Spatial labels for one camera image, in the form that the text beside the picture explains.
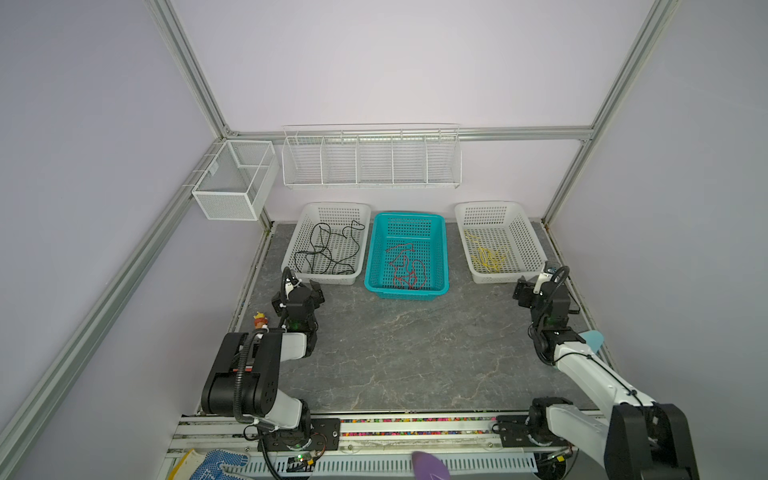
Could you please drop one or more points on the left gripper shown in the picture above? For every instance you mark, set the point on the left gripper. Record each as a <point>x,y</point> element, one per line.
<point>280,305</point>

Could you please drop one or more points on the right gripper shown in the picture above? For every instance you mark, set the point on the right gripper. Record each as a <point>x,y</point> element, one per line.
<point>524,292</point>

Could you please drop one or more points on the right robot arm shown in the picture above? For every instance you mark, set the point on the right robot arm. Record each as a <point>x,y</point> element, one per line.
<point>637,437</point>

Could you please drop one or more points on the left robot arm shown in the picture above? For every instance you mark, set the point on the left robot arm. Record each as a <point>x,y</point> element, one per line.
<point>243,382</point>

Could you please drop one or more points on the ice cream cone toy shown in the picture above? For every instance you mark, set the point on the ice cream cone toy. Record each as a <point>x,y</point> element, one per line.
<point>260,321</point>

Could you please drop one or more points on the light blue plastic scraper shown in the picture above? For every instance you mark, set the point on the light blue plastic scraper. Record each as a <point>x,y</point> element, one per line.
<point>594,339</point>

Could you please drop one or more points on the left white plastic basket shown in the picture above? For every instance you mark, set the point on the left white plastic basket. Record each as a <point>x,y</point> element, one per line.
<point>328,243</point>

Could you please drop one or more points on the white plastic basket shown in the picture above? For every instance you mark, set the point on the white plastic basket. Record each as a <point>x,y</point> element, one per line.
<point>499,241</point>
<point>328,243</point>

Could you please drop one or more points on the right white plastic basket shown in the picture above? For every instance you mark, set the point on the right white plastic basket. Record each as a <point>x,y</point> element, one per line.
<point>499,241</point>

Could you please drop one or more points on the teal plastic basket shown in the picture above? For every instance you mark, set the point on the teal plastic basket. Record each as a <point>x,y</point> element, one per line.
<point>408,257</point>

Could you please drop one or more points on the blue white work glove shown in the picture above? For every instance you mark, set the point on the blue white work glove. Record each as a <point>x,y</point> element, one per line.
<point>219,465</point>

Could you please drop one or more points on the purple object at front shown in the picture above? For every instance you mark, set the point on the purple object at front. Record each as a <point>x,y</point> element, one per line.
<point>428,467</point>

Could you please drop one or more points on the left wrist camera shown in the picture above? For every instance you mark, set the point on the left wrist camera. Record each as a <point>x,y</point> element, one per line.
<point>289,284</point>

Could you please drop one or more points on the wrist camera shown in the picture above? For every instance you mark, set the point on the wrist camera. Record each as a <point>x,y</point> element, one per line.
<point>548,270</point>
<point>289,284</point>

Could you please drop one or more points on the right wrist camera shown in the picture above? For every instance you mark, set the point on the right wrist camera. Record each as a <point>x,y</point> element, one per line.
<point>548,270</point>

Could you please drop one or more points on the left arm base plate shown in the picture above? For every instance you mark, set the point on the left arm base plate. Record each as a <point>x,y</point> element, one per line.
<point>317,434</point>

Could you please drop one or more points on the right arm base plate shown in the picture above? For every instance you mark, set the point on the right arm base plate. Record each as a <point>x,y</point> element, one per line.
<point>519,431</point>

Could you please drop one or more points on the white mesh wall box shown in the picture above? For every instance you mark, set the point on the white mesh wall box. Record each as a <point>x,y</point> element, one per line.
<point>236,183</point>

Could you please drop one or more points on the white wire wall shelf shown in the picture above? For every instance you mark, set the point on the white wire wall shelf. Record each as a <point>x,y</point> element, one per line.
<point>389,155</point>

